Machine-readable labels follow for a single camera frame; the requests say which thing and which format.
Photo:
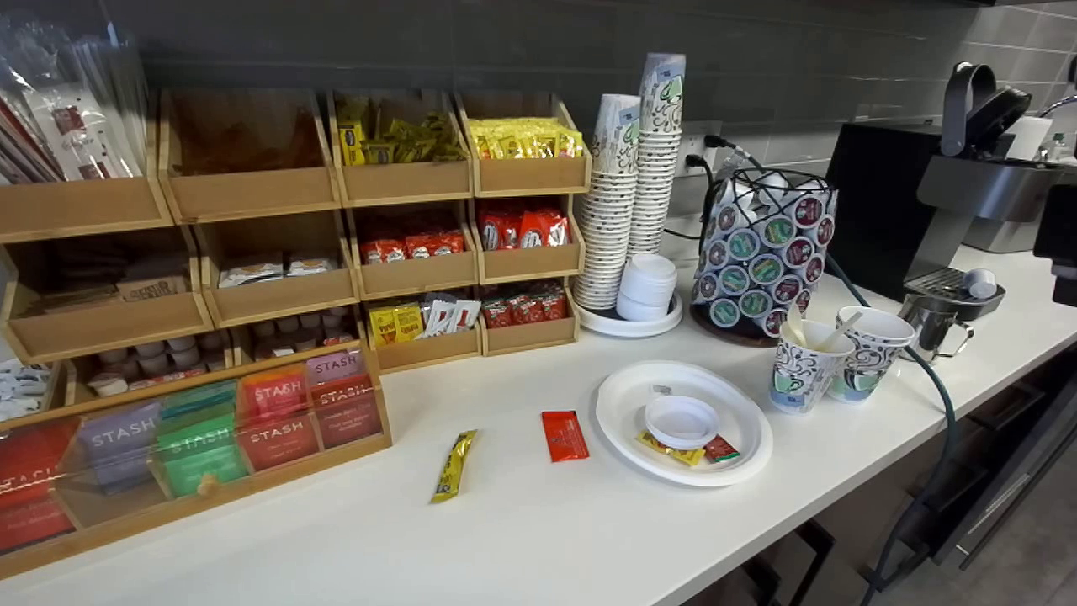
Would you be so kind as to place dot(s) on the short paper cup stack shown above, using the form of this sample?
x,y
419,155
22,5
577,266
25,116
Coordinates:
x,y
605,204

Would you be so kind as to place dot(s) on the white plastic cup lid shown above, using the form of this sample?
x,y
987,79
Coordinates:
x,y
679,418

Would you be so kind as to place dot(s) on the tall paper cup stack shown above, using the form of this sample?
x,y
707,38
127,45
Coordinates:
x,y
660,146

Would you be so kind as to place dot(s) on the patterned paper cup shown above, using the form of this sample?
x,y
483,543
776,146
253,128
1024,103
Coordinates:
x,y
802,376

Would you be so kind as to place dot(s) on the clear glass cup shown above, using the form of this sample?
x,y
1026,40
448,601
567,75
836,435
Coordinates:
x,y
869,359

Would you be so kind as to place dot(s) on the small red packets pile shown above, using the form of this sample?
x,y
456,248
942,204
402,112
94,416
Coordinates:
x,y
526,306

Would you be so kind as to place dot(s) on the red white packets pile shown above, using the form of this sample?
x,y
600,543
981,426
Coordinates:
x,y
526,228

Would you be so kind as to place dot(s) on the white sachets pile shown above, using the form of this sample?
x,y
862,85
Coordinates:
x,y
451,315

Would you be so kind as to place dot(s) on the white plate under lids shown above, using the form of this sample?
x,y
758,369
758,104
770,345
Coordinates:
x,y
627,327

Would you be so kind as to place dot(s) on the stack of white lids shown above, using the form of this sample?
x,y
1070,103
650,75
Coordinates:
x,y
646,288

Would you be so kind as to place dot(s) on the red sauce packet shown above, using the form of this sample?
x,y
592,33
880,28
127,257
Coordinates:
x,y
562,435

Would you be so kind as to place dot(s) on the red orange packets pile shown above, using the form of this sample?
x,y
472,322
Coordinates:
x,y
414,242

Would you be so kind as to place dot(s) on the small yellow packets pile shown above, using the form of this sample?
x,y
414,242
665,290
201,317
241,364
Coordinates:
x,y
393,324

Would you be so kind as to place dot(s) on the bright yellow packets pile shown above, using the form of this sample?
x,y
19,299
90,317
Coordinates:
x,y
526,137

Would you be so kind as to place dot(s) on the yellow sweetener packet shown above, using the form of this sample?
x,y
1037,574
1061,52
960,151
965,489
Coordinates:
x,y
456,467

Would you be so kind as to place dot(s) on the yellow packet on plate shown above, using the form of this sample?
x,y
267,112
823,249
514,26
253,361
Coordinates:
x,y
672,453

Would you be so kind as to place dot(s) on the dark yellow packets pile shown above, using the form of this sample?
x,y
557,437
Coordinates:
x,y
397,137

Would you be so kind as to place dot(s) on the coffee pod carousel rack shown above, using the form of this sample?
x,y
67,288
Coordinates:
x,y
762,257

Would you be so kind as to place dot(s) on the dark red packet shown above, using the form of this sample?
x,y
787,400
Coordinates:
x,y
721,447

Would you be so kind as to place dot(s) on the white paper plate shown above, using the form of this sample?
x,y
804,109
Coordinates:
x,y
734,443

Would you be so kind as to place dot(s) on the wooden condiment bin organizer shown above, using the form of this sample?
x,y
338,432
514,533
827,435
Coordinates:
x,y
271,194

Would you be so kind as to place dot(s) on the black silver Keurig machine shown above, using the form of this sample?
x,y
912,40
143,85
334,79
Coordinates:
x,y
880,207

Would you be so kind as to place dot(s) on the wooden tea bag box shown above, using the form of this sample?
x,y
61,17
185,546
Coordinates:
x,y
222,492

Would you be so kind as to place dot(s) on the creamer cups pile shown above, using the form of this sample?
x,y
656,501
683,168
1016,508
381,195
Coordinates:
x,y
155,361

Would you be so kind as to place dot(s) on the white coffee pod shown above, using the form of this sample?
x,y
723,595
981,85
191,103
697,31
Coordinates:
x,y
981,280

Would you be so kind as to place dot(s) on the wrapped plastic cutlery bundle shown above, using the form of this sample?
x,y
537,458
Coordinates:
x,y
70,120

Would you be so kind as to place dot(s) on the blue white packets pile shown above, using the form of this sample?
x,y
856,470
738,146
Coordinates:
x,y
22,393

